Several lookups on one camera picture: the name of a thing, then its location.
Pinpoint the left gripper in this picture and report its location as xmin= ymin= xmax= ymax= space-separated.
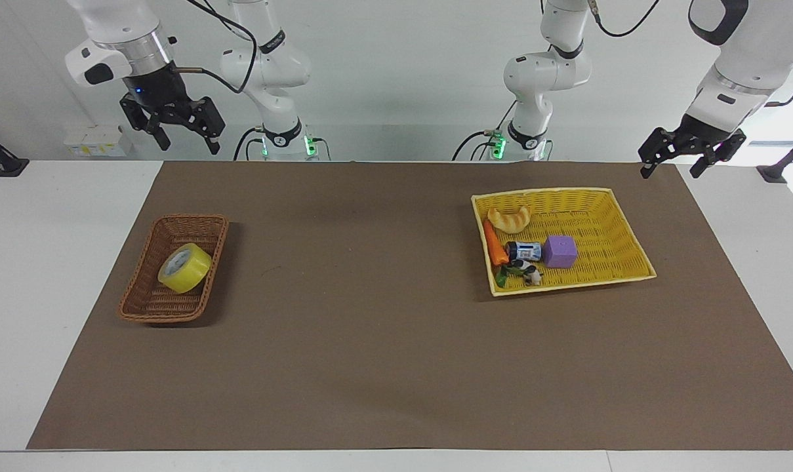
xmin=638 ymin=114 xmax=747 ymax=180

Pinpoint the black and white toy cow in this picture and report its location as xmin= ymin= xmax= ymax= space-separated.
xmin=510 ymin=259 xmax=544 ymax=287

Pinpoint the small blue can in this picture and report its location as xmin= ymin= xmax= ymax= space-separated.
xmin=505 ymin=241 xmax=543 ymax=263

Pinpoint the yellow tape roll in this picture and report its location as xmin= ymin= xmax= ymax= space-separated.
xmin=157 ymin=243 xmax=213 ymax=294

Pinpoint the orange toy carrot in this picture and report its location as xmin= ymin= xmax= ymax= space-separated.
xmin=482 ymin=219 xmax=511 ymax=288

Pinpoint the brown wicker basket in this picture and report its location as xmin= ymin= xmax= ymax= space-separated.
xmin=117 ymin=214 xmax=230 ymax=325

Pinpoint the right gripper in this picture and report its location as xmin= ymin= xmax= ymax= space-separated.
xmin=120 ymin=61 xmax=226 ymax=156

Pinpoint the purple cube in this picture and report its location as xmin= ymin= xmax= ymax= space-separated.
xmin=542 ymin=235 xmax=579 ymax=269

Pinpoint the yellow woven basket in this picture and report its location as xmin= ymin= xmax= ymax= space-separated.
xmin=471 ymin=187 xmax=657 ymax=298

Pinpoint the black stand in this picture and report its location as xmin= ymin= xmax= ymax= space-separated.
xmin=0 ymin=125 xmax=30 ymax=178
xmin=756 ymin=128 xmax=793 ymax=184

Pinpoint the white box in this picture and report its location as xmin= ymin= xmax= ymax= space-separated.
xmin=64 ymin=125 xmax=134 ymax=159

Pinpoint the toy croissant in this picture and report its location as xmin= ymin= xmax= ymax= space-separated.
xmin=487 ymin=205 xmax=532 ymax=235

